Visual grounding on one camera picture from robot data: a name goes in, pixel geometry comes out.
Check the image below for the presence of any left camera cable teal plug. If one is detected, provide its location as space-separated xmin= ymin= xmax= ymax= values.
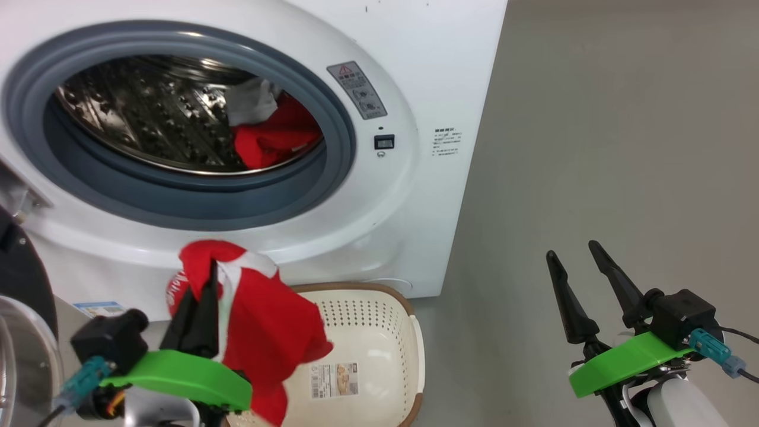
xmin=37 ymin=356 xmax=116 ymax=427

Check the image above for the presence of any cream plastic basket brown rim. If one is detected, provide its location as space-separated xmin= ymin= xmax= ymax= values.
xmin=225 ymin=282 xmax=426 ymax=427

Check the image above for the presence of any right gripper body green plate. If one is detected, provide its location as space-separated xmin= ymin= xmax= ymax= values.
xmin=569 ymin=332 xmax=691 ymax=427

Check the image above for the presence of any white front-load washing machine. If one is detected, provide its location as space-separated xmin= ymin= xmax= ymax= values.
xmin=0 ymin=0 xmax=509 ymax=321

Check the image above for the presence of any black round glass washer door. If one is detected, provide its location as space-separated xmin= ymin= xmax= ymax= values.
xmin=0 ymin=208 xmax=63 ymax=427

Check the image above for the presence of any left gripper body green plate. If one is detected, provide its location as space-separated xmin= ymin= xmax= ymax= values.
xmin=77 ymin=350 xmax=253 ymax=427

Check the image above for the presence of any steel perforated washer drum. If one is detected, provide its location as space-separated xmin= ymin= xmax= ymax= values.
xmin=56 ymin=55 xmax=326 ymax=176

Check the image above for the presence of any blue white energy label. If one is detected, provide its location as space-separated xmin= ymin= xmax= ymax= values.
xmin=72 ymin=301 xmax=126 ymax=319

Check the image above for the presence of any right camera cable teal plug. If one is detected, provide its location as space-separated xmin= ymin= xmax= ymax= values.
xmin=688 ymin=325 xmax=759 ymax=384

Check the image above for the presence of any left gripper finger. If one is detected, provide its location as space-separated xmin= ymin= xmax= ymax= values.
xmin=199 ymin=261 xmax=220 ymax=356
xmin=161 ymin=291 xmax=202 ymax=355

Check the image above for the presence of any camera cable teal plug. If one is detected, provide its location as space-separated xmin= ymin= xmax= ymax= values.
xmin=37 ymin=356 xmax=116 ymax=427
xmin=688 ymin=325 xmax=759 ymax=384

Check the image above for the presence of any paper basket label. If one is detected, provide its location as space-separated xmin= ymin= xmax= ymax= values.
xmin=310 ymin=363 xmax=359 ymax=399

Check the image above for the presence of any plain red garment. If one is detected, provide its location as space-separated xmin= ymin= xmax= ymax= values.
xmin=232 ymin=95 xmax=324 ymax=171

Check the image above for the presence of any grey warning sticker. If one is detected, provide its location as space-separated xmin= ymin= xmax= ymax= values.
xmin=327 ymin=61 xmax=388 ymax=120

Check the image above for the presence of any grey rubber door gasket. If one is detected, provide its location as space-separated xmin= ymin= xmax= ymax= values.
xmin=2 ymin=21 xmax=356 ymax=232

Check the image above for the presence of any red garment with white trim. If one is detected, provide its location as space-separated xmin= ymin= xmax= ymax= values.
xmin=166 ymin=240 xmax=334 ymax=426

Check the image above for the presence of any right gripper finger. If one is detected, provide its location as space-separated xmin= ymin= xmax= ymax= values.
xmin=588 ymin=240 xmax=648 ymax=330
xmin=546 ymin=250 xmax=601 ymax=346

